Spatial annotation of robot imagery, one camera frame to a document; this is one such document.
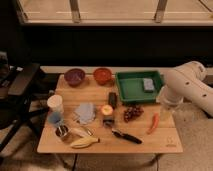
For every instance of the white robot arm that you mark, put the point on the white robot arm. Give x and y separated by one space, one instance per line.
186 81

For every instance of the orange bowl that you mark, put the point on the orange bowl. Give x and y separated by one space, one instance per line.
102 75

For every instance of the black rectangular block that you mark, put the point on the black rectangular block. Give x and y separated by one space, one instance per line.
112 100

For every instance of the red yellow apple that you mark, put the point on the red yellow apple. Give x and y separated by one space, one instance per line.
107 110

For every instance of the green plastic tray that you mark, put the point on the green plastic tray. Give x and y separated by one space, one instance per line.
131 86

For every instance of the wooden folding table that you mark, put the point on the wooden folding table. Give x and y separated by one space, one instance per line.
164 139

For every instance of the purple bowl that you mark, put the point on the purple bowl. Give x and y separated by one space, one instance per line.
74 77

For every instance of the black binder clip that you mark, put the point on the black binder clip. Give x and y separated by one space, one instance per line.
108 121

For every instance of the blue grey cloth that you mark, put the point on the blue grey cloth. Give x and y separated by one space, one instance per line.
85 112

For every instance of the dark red grapes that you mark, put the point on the dark red grapes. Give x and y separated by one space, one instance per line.
132 112

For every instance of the blue sponge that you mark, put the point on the blue sponge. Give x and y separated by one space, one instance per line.
148 85

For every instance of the white cup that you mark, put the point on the white cup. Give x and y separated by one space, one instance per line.
55 103

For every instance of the blue cup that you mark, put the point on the blue cup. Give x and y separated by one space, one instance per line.
55 119

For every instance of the orange carrot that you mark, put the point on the orange carrot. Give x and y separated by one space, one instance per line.
155 121

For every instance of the yellow banana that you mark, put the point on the yellow banana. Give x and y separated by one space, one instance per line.
84 142

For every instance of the small metal cup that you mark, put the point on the small metal cup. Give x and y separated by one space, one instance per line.
62 132

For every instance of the black office chair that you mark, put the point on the black office chair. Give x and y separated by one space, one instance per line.
16 97

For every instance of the white handled utensil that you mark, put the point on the white handled utensil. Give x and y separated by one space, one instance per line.
80 132

